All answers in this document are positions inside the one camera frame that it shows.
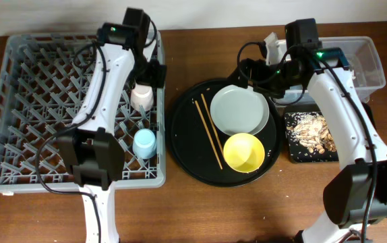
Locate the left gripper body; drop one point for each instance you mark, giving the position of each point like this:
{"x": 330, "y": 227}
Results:
{"x": 148, "y": 73}

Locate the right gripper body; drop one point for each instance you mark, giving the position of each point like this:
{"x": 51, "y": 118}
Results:
{"x": 277, "y": 77}

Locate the pink cup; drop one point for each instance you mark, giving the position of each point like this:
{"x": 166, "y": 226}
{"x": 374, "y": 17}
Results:
{"x": 142, "y": 96}

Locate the grey plate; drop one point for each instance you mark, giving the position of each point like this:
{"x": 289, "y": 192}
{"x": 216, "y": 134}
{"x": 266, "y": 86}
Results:
{"x": 239, "y": 110}

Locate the food scraps pile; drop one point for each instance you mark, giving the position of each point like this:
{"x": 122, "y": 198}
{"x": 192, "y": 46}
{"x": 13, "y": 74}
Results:
{"x": 310, "y": 130}

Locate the wooden chopstick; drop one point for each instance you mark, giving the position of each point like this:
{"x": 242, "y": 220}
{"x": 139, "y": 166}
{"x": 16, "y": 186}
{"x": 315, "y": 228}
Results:
{"x": 212, "y": 123}
{"x": 208, "y": 134}

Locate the blue cup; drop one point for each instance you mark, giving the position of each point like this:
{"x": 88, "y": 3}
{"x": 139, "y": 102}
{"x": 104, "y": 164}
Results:
{"x": 144, "y": 144}

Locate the yellow bowl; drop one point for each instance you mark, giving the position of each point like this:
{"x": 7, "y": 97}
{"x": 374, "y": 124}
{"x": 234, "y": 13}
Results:
{"x": 244, "y": 153}

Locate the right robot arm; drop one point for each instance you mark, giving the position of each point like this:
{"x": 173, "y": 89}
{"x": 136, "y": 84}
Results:
{"x": 357, "y": 196}

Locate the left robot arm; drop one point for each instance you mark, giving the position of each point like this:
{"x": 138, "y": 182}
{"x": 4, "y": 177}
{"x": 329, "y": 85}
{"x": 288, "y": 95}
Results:
{"x": 89, "y": 149}

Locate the grey dishwasher rack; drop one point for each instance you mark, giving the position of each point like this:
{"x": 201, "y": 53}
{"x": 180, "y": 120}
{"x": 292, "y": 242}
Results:
{"x": 42, "y": 85}

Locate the black rectangular tray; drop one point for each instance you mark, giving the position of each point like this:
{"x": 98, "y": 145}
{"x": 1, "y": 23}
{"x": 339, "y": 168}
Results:
{"x": 297, "y": 153}

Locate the round black tray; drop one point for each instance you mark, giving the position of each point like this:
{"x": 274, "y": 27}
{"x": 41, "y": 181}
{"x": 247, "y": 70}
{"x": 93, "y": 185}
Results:
{"x": 190, "y": 146}

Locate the clear plastic bin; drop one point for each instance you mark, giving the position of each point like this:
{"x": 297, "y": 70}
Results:
{"x": 365, "y": 65}

